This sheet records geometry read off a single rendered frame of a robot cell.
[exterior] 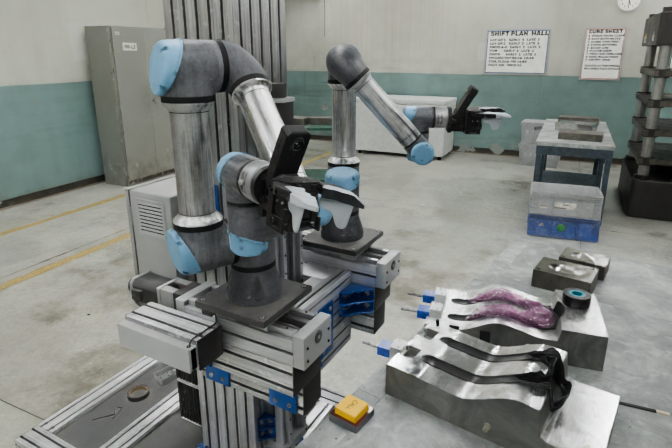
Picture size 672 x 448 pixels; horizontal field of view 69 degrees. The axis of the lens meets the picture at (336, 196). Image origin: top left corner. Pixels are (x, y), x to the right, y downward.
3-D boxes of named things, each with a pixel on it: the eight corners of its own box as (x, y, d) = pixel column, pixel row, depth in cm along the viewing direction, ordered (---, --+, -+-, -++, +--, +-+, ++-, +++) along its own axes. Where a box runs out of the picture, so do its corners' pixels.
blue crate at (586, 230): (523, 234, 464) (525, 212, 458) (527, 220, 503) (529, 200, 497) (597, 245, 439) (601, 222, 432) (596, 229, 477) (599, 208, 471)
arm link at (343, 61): (343, 34, 150) (445, 152, 158) (344, 35, 160) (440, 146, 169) (315, 61, 153) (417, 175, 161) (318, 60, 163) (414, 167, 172)
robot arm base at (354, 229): (312, 237, 171) (312, 210, 168) (333, 224, 183) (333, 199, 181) (351, 245, 164) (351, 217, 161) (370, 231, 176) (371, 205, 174)
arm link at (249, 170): (278, 159, 90) (236, 159, 85) (290, 164, 86) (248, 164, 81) (274, 199, 91) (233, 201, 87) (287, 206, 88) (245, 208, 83)
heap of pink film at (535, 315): (464, 323, 151) (466, 300, 149) (469, 297, 167) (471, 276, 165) (556, 338, 143) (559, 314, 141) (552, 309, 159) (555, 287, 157)
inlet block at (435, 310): (399, 319, 159) (399, 304, 158) (402, 311, 164) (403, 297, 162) (440, 326, 155) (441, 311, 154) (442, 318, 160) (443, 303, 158)
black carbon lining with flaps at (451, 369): (418, 367, 128) (419, 335, 125) (444, 339, 140) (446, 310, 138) (560, 425, 108) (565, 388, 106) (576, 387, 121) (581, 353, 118)
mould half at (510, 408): (385, 393, 129) (386, 348, 125) (429, 347, 149) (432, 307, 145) (596, 490, 100) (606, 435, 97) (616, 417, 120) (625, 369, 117)
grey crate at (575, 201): (528, 214, 457) (531, 191, 450) (528, 202, 493) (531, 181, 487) (601, 221, 437) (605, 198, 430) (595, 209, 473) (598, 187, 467)
